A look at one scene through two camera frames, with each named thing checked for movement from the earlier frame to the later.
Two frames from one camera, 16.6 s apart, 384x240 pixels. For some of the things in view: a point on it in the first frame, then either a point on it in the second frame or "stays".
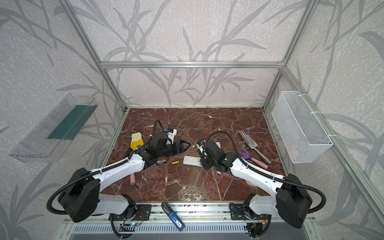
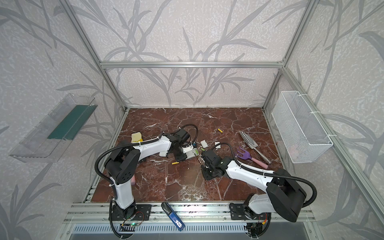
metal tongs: (253, 145) stays
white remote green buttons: (192, 161) → (192, 153)
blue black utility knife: (173, 216) stays
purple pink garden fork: (246, 155) stays
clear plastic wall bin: (46, 142) stays
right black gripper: (205, 162) → (208, 165)
